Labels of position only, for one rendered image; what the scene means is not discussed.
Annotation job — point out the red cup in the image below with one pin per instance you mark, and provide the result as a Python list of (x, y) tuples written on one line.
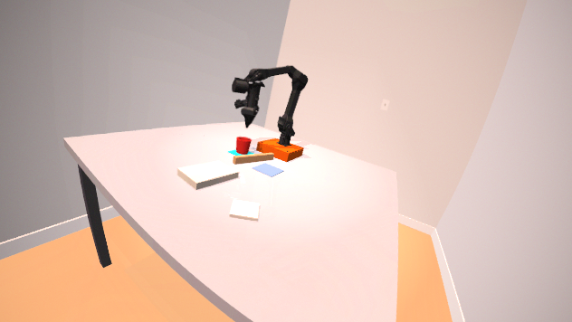
[(242, 145)]

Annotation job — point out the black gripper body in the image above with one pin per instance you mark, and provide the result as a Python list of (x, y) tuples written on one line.
[(252, 105)]

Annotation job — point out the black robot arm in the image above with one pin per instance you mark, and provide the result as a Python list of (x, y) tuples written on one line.
[(299, 81)]

